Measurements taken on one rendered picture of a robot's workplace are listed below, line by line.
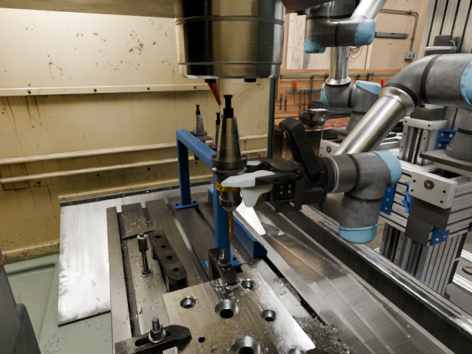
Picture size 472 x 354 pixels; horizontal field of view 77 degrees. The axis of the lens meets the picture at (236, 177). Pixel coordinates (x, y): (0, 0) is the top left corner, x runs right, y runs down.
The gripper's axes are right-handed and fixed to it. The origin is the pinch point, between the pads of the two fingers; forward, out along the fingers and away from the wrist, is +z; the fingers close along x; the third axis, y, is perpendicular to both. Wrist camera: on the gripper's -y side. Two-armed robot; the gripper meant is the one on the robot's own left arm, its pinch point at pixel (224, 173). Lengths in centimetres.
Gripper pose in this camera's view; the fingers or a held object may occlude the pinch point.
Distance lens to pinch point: 51.8
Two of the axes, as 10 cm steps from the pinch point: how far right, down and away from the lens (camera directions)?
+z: -9.6, 0.9, -2.5
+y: -0.1, 9.4, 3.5
